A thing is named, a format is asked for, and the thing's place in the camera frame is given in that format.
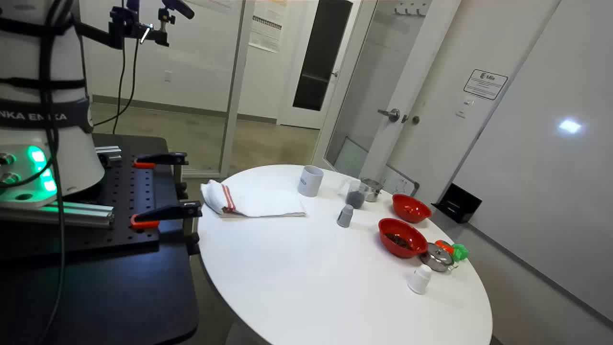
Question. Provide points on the grey salt cellar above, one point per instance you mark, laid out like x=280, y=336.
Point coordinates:
x=345, y=217

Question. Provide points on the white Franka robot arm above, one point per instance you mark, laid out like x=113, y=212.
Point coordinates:
x=38, y=64

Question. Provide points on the white salt shaker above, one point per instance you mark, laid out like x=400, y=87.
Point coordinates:
x=418, y=281

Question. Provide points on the white mug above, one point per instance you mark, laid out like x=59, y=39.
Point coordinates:
x=310, y=183

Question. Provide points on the white towel with red stripes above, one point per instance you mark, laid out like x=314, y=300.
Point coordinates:
x=261, y=200

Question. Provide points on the metal cup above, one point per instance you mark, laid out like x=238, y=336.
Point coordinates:
x=372, y=191

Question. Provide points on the empty red bowl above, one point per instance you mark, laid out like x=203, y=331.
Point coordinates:
x=410, y=208

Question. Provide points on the red bowl with dark contents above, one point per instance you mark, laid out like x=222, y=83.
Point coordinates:
x=402, y=239

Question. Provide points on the white door with dark window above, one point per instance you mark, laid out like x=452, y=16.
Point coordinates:
x=318, y=58

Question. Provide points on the door lock knob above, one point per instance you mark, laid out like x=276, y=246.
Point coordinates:
x=412, y=120

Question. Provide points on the black orange clamp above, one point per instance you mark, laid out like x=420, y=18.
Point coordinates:
x=163, y=158
x=169, y=214

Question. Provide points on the orange plastic toy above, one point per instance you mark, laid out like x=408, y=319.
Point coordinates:
x=444, y=246

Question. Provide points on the green plastic toy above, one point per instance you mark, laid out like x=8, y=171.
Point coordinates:
x=460, y=252

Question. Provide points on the printed door sign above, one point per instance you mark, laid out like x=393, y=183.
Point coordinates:
x=485, y=83

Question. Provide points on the black perforated mounting table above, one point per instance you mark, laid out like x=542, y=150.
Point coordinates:
x=115, y=288

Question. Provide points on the white partition post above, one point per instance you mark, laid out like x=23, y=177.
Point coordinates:
x=238, y=83

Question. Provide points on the black wall tray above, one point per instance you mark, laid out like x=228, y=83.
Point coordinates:
x=456, y=204

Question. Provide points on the aluminium rail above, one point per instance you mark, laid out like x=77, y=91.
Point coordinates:
x=82, y=214

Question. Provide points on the black camera on mount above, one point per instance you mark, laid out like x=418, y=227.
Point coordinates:
x=130, y=22

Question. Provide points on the large wall whiteboard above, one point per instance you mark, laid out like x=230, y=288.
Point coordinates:
x=548, y=160

